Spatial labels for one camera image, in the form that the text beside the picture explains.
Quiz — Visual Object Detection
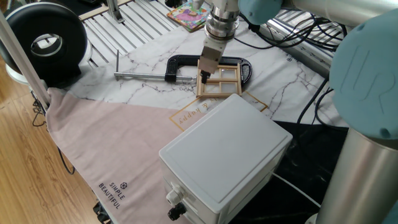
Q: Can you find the beige metal gripper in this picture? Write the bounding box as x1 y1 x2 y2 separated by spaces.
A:
198 37 230 85

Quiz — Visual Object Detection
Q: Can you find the small wooden sliding window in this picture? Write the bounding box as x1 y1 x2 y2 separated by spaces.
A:
195 59 243 99

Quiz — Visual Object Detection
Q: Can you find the black C-clamp steel screw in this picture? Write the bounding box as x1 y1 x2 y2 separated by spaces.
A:
113 49 252 85

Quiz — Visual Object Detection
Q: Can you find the white plastic junction box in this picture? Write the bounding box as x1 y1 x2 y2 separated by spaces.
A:
158 93 294 224

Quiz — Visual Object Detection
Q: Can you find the marble pink black cloth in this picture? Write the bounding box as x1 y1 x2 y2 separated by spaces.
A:
45 20 349 224

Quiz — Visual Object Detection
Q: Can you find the light wooden board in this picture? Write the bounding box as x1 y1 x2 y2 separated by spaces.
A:
77 0 134 22

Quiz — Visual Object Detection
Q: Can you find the black round fan white base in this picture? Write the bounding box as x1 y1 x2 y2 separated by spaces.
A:
0 1 93 90

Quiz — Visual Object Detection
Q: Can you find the black cable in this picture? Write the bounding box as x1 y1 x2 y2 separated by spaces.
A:
233 18 348 50
30 91 76 175
313 88 335 125

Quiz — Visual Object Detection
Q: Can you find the white printed wrist mount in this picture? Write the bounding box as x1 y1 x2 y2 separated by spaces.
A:
210 0 240 16

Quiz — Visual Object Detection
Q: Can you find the aluminium frame rail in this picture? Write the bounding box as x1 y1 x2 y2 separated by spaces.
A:
257 9 346 78

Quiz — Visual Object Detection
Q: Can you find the grey metal bracket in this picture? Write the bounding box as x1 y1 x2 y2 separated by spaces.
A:
105 0 126 24

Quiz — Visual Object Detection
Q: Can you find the white cable gland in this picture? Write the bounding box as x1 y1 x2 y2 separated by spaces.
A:
165 183 187 208

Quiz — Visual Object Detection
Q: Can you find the black cable gland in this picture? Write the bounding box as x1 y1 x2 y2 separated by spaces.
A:
167 202 188 222

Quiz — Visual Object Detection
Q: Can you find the white cable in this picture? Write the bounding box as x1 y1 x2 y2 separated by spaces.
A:
272 172 321 208

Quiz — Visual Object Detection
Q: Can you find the aluminium frame post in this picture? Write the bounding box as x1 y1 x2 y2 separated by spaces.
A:
0 12 52 110

